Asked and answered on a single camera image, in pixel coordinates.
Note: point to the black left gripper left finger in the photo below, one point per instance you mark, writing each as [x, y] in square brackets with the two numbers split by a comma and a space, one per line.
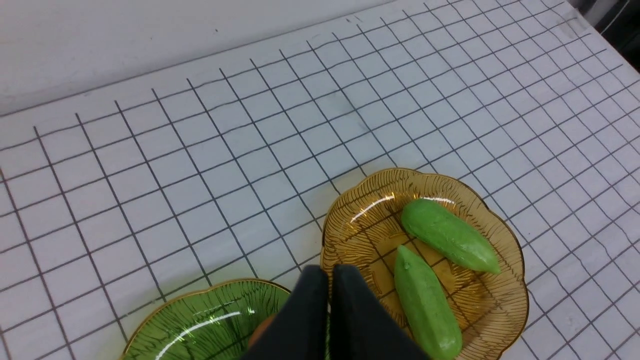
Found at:
[299, 330]

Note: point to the white grid tablecloth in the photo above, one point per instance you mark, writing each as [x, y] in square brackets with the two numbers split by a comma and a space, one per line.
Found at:
[115, 201]

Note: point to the green cucumber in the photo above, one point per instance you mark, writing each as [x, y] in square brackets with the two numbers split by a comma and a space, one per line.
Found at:
[449, 235]
[429, 315]

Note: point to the amber glass plate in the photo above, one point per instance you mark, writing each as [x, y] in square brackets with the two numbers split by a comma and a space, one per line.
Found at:
[363, 228]

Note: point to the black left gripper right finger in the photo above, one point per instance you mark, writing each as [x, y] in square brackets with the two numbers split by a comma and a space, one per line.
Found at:
[359, 327]

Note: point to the green glass plate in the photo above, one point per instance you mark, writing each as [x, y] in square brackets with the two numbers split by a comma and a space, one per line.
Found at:
[212, 324]

